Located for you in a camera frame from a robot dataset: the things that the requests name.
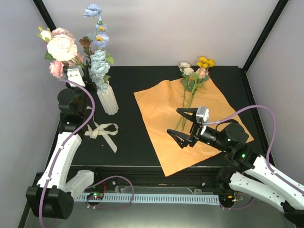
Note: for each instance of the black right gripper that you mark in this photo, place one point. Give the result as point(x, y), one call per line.
point(187, 138)

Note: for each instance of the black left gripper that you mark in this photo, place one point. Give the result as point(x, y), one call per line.
point(89, 81)

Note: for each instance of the white ribbed vase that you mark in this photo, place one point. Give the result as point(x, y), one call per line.
point(107, 98)

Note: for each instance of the light blue peony stem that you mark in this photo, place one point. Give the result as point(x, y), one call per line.
point(99, 71)

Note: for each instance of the orange wrapping paper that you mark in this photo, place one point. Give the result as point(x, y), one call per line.
point(158, 106)

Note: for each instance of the pink rose flower stem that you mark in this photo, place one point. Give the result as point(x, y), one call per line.
point(57, 67)

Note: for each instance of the coral rose flower stem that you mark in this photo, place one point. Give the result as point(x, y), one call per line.
point(86, 42)

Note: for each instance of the cream printed ribbon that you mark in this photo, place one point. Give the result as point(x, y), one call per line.
point(100, 130)

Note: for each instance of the pastel artificial flower bunch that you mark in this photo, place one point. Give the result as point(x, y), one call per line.
point(192, 80)

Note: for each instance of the large pale pink peony stem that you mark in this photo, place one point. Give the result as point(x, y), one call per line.
point(61, 46)

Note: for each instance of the blue poppy flower stem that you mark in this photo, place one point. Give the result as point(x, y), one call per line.
point(99, 36)

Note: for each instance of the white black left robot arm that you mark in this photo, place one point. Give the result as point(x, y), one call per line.
point(53, 196)

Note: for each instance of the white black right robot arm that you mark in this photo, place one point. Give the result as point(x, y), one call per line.
point(249, 172)

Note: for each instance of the right small circuit board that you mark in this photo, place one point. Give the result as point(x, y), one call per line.
point(228, 198)

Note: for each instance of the small circuit board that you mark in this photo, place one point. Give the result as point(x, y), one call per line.
point(228, 198)
point(95, 196)

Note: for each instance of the left small circuit board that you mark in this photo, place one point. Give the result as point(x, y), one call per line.
point(95, 196)

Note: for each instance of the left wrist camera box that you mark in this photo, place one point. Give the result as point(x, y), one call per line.
point(75, 74)

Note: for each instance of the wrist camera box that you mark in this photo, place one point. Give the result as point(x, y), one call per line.
point(202, 115)
point(75, 74)

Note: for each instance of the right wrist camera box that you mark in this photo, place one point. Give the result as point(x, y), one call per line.
point(202, 115)

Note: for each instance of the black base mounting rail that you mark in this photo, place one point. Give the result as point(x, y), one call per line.
point(196, 177)

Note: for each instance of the light blue slotted cable duct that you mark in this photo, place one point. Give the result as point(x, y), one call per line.
point(154, 198)

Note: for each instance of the black left frame post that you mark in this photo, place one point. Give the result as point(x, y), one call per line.
point(44, 14)

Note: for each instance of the black frame post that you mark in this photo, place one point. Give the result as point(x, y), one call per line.
point(276, 13)
point(44, 14)

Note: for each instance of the black right frame post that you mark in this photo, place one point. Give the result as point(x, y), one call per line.
point(276, 13)

